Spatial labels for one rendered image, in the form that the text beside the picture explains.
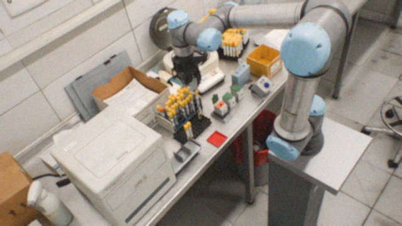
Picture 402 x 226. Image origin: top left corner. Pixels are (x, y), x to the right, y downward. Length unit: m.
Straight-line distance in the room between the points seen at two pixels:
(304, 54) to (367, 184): 1.71
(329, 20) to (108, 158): 0.77
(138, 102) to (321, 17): 1.00
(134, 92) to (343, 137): 0.97
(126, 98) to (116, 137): 0.52
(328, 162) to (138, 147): 0.71
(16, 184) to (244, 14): 0.99
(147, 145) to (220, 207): 1.24
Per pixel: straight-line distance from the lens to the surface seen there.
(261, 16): 1.10
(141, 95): 1.68
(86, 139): 1.25
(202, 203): 2.33
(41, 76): 1.59
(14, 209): 1.45
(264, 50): 1.83
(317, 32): 0.87
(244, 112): 1.59
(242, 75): 1.65
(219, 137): 1.50
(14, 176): 1.45
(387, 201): 2.46
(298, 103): 1.03
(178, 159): 1.41
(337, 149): 1.44
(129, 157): 1.13
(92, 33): 1.65
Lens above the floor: 2.04
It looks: 47 degrees down
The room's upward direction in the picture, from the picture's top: 10 degrees counter-clockwise
